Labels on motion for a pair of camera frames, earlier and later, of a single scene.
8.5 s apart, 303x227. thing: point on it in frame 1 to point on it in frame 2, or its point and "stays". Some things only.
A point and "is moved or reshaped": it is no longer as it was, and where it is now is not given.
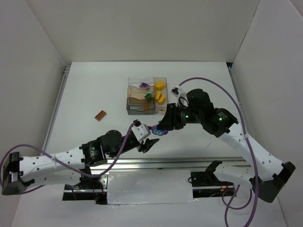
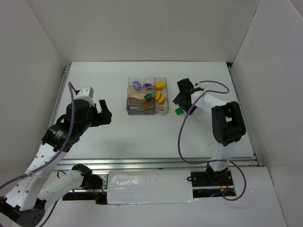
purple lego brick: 143,84 is moved or reshaped
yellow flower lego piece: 159,85 stays
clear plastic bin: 136,82 stays
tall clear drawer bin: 161,95 stays
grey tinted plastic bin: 144,107 stays
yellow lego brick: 158,94 stays
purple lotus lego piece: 158,132 to 137,84
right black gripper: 170,117 to 183,95
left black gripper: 142,146 to 100,116
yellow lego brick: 161,100 stays
